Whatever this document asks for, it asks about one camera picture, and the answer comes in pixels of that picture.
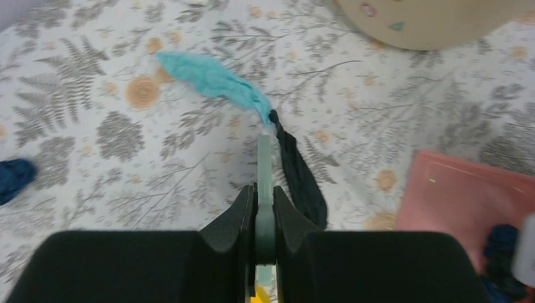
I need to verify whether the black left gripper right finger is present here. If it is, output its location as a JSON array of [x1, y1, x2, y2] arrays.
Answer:
[[274, 187, 489, 303]]

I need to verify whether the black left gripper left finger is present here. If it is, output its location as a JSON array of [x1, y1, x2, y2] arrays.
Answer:
[[8, 186, 255, 302]]

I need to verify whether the teal hand brush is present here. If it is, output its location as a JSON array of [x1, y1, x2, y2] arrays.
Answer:
[[255, 134, 276, 287]]

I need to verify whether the pink plastic dustpan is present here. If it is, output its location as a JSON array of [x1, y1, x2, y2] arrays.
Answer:
[[395, 151, 534, 274]]

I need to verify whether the black paper scrap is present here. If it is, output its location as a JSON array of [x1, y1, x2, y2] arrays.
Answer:
[[486, 252, 528, 302]]

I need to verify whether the blue paper scrap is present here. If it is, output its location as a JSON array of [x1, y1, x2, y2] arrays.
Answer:
[[483, 224, 519, 258], [1, 158, 37, 206]]

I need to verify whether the yellow curved wooden block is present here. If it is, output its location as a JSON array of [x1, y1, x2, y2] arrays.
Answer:
[[250, 286, 271, 303]]

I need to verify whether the floral tablecloth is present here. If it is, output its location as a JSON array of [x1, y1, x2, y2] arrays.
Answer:
[[1, 1, 534, 295]]

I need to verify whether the teal paper strip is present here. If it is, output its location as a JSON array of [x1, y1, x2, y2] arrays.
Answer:
[[156, 52, 273, 125]]

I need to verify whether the blue paper scrap back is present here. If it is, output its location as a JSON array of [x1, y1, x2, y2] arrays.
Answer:
[[1, 158, 37, 206]]

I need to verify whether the beige paper bucket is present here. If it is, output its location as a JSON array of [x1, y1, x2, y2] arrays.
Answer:
[[338, 0, 534, 51]]

